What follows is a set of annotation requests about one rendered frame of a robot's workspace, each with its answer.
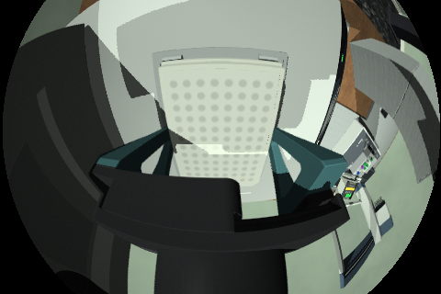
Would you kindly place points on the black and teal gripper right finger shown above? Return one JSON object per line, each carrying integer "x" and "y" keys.
{"x": 320, "y": 169}

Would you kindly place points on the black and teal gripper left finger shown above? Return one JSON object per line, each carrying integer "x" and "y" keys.
{"x": 130, "y": 156}

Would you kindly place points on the black rectangular pad with rg label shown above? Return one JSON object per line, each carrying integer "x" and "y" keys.
{"x": 385, "y": 114}

